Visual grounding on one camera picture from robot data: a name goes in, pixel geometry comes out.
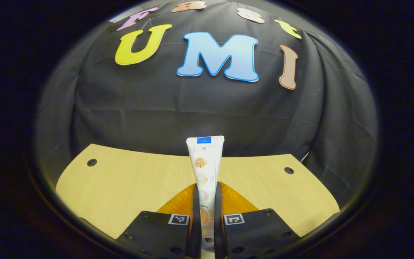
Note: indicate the white toothpaste tube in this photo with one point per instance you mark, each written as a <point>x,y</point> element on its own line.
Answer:
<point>205,165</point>

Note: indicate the wooden desktop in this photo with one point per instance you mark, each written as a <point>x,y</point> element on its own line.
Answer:
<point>120,187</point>

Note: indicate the black backdrop cloth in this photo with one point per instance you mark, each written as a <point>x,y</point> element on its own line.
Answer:
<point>192,108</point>

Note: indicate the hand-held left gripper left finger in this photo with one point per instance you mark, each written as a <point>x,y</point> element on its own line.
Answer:
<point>196,216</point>

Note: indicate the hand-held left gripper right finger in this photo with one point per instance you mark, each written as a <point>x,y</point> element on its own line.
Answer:
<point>217,216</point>

